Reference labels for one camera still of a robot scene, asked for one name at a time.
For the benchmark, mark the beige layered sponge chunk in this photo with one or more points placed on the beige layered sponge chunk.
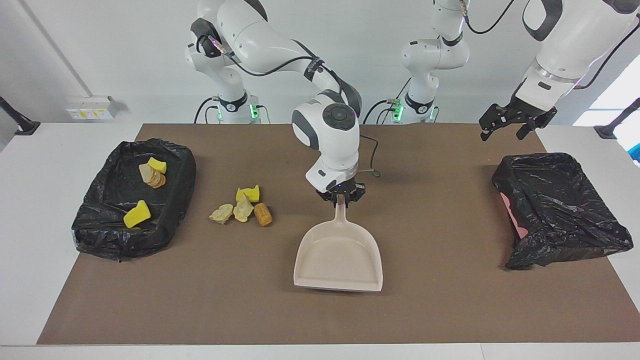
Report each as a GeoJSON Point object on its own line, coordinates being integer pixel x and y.
{"type": "Point", "coordinates": [152, 177]}

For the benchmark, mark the yellow sponge with green backing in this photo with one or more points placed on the yellow sponge with green backing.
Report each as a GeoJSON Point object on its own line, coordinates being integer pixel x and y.
{"type": "Point", "coordinates": [158, 164]}

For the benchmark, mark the blue object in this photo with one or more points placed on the blue object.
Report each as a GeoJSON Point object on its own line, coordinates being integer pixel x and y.
{"type": "Point", "coordinates": [636, 152]}

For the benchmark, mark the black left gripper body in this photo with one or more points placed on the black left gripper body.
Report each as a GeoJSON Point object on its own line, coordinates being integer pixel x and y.
{"type": "Point", "coordinates": [530, 109]}

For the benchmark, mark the brown cork-like lump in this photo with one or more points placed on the brown cork-like lump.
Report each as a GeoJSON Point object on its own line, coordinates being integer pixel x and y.
{"type": "Point", "coordinates": [263, 215]}

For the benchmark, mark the yellow notched sponge piece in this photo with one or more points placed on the yellow notched sponge piece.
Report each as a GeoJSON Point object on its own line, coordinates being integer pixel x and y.
{"type": "Point", "coordinates": [248, 194]}

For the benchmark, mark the pale foam scrap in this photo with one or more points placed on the pale foam scrap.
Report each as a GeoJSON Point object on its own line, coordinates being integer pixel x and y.
{"type": "Point", "coordinates": [221, 214]}
{"type": "Point", "coordinates": [243, 210]}

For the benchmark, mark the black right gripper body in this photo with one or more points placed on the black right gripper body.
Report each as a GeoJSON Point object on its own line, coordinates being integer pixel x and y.
{"type": "Point", "coordinates": [342, 190]}

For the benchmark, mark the thick yellow sponge piece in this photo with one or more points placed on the thick yellow sponge piece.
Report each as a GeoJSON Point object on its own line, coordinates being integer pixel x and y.
{"type": "Point", "coordinates": [137, 215]}

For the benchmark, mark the beige plastic dustpan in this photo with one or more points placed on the beige plastic dustpan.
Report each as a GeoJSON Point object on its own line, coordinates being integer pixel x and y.
{"type": "Point", "coordinates": [340, 260]}

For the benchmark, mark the black clamp stand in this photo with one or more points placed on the black clamp stand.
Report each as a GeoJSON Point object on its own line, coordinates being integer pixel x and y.
{"type": "Point", "coordinates": [607, 132]}
{"type": "Point", "coordinates": [25, 127]}

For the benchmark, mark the black bag lined trash bin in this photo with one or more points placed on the black bag lined trash bin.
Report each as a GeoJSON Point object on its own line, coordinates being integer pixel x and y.
{"type": "Point", "coordinates": [100, 235]}

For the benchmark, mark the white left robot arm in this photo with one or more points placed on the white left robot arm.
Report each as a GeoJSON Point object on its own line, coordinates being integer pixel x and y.
{"type": "Point", "coordinates": [435, 55]}

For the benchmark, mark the right black lined bin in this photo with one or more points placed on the right black lined bin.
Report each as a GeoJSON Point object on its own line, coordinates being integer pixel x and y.
{"type": "Point", "coordinates": [560, 210]}

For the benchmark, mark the pink plastic bin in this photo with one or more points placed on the pink plastic bin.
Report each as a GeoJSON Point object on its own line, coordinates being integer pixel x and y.
{"type": "Point", "coordinates": [515, 222]}

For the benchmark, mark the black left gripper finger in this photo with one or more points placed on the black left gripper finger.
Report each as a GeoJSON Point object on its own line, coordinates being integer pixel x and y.
{"type": "Point", "coordinates": [495, 117]}
{"type": "Point", "coordinates": [537, 125]}

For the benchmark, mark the white wall outlet box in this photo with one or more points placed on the white wall outlet box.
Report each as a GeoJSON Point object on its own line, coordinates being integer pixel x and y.
{"type": "Point", "coordinates": [90, 112]}

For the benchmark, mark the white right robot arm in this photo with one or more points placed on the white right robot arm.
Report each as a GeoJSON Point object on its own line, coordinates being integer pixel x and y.
{"type": "Point", "coordinates": [330, 145]}

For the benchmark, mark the brown table mat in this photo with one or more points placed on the brown table mat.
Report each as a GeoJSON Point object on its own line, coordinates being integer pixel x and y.
{"type": "Point", "coordinates": [320, 320]}

